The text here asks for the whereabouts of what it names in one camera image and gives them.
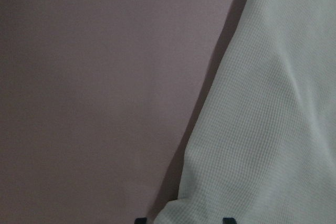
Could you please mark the olive green long-sleeve shirt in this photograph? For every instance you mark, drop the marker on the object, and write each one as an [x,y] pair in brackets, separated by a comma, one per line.
[263,147]

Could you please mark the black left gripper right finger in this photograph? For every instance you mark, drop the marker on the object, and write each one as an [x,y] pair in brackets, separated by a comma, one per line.
[229,220]

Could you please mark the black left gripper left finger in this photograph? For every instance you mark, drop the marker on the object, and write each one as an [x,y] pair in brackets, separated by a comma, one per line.
[142,220]

